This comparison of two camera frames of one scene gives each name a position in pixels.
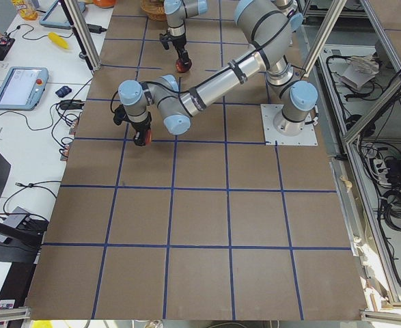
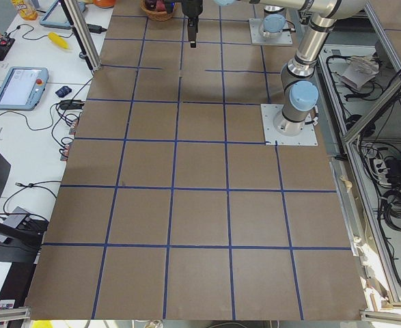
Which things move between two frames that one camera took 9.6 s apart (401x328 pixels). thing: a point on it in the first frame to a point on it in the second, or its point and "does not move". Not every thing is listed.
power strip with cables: (391, 171) does not move
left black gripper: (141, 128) to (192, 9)
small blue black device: (63, 91) does not move
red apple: (148, 137) to (160, 6)
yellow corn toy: (58, 39) does not move
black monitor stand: (21, 238) does not move
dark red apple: (181, 67) to (151, 5)
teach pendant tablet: (22, 89) does not move
